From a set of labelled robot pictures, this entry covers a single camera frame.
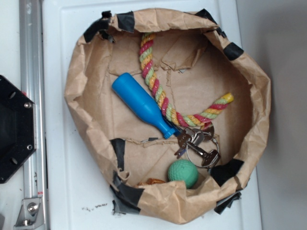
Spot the multicolored twisted rope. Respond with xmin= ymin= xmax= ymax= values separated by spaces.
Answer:
xmin=138 ymin=32 xmax=234 ymax=128

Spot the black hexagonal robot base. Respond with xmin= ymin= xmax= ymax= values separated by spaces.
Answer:
xmin=0 ymin=75 xmax=35 ymax=184

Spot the blue plastic bottle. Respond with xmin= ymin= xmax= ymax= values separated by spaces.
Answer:
xmin=112 ymin=73 xmax=175 ymax=139

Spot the brown paper bag bin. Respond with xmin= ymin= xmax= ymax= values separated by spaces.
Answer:
xmin=64 ymin=8 xmax=271 ymax=224

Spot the bunch of metal keys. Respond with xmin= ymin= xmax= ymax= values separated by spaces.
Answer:
xmin=175 ymin=123 xmax=221 ymax=169

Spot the green golf ball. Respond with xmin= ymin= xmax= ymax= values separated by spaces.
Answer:
xmin=168 ymin=160 xmax=199 ymax=189

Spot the orange brown crumpled object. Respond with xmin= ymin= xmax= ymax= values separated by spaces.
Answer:
xmin=137 ymin=178 xmax=166 ymax=186

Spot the white tray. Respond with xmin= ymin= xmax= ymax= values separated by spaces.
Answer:
xmin=42 ymin=0 xmax=262 ymax=230

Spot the aluminium extrusion rail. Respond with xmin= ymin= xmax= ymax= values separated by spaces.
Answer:
xmin=19 ymin=0 xmax=50 ymax=230

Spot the metal corner bracket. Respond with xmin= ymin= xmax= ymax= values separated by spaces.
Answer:
xmin=13 ymin=197 xmax=45 ymax=230

